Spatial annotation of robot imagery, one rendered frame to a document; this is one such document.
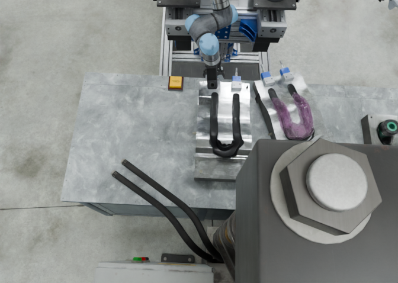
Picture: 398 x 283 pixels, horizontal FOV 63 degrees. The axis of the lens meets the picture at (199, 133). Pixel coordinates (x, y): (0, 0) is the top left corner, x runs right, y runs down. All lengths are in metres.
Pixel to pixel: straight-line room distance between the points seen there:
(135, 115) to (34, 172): 1.18
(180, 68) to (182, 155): 1.05
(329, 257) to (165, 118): 1.41
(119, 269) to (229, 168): 0.82
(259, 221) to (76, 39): 2.84
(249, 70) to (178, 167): 1.20
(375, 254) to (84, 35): 2.91
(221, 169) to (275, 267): 1.21
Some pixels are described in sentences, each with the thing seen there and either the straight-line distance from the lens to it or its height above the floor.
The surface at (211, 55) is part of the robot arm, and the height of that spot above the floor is 1.24.
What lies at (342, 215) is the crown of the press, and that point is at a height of 2.04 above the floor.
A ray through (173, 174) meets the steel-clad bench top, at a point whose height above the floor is 0.80.
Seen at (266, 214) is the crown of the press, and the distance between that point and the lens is 0.37.
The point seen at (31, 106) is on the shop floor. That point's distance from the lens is 2.90.
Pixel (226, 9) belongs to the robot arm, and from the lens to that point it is 1.43.
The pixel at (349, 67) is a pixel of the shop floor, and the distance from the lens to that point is 3.10.
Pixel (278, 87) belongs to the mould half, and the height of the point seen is 0.85.
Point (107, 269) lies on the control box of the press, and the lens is 0.92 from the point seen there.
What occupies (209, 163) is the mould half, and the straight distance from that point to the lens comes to 1.56.
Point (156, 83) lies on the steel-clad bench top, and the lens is 1.81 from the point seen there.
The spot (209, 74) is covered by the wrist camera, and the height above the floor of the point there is 1.09.
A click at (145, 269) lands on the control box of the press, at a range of 0.91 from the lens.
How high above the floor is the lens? 2.37
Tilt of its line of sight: 69 degrees down
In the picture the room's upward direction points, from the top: 4 degrees clockwise
